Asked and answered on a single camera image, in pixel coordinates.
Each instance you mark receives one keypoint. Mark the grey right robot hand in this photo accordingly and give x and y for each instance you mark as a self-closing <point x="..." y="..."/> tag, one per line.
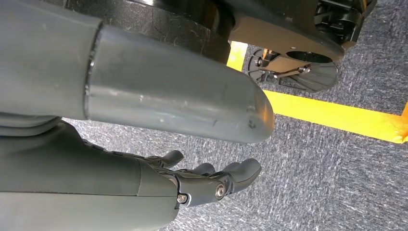
<point x="159" y="89"/>

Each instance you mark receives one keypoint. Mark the black robot lower body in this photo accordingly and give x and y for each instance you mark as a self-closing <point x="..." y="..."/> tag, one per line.
<point x="159" y="19"/>

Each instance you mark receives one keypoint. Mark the yellow floor tape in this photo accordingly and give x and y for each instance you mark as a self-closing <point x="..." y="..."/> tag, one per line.
<point x="318" y="111"/>

